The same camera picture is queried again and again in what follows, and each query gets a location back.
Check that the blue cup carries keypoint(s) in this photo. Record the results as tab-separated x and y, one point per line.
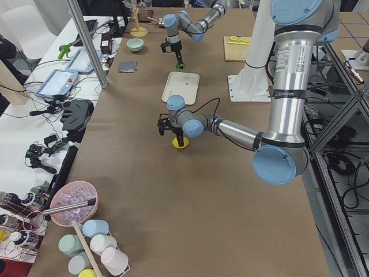
94	227

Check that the aluminium frame post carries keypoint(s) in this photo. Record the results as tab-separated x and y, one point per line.
82	30

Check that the mint green cup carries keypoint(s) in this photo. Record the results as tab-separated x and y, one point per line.
70	245

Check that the yellow cup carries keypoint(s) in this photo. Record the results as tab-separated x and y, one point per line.
88	272

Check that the teach pendant near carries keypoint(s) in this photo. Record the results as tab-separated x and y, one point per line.
59	82

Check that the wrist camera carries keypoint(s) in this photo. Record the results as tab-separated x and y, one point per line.
163	124
166	47

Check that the pink bowl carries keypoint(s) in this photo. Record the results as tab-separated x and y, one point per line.
74	192

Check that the white cup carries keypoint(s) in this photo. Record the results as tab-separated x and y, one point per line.
101	242

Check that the bamboo cutting board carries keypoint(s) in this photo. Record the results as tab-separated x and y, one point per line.
235	53

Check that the wooden mug tree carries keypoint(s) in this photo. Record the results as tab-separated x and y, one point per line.
135	7

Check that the pink cup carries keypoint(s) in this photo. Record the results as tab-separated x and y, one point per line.
115	261

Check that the white rabbit print tray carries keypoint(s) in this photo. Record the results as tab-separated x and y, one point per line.
184	84

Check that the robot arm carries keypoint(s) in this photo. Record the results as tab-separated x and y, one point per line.
181	21
270	89

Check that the yellow plastic knife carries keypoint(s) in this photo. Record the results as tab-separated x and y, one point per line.
238	43

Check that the teach pendant far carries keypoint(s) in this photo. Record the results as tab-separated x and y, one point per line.
80	62

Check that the green lime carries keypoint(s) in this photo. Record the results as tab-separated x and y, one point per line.
180	66

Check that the grey cup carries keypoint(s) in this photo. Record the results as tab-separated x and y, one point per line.
78	263

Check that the grey folded cloth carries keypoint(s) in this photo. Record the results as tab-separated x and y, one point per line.
127	67

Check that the metal scoop in bowl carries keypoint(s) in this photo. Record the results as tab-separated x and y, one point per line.
91	202

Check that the mint green bowl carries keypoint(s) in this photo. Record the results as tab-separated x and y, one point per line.
135	44

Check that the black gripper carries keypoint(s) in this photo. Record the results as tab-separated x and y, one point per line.
176	130
176	47

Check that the teach pendant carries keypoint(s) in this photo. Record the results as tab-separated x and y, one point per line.
80	62
59	82

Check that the yellow lemon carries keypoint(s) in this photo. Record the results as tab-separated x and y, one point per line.
185	142

